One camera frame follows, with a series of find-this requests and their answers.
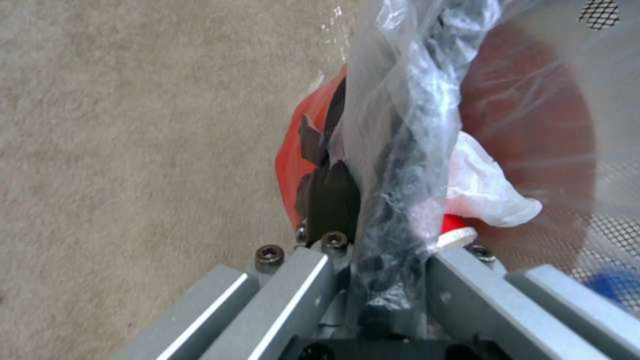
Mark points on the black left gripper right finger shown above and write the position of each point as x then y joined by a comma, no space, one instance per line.
500,311

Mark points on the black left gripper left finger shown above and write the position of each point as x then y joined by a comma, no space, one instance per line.
280,296

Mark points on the clear plastic bin liner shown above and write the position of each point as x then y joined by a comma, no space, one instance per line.
380,75

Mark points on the black mesh trash bin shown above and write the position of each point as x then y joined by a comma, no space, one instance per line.
600,15

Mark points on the red bottle white cap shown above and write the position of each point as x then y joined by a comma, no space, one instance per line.
454,234

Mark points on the blue item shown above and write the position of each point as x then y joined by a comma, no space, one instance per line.
612,287

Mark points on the crumpled white tissue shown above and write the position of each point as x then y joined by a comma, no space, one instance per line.
485,195

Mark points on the orange plastic bag dark print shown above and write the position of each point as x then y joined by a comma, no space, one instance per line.
295,157

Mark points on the red-brown round disc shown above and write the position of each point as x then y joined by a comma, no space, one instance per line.
530,123

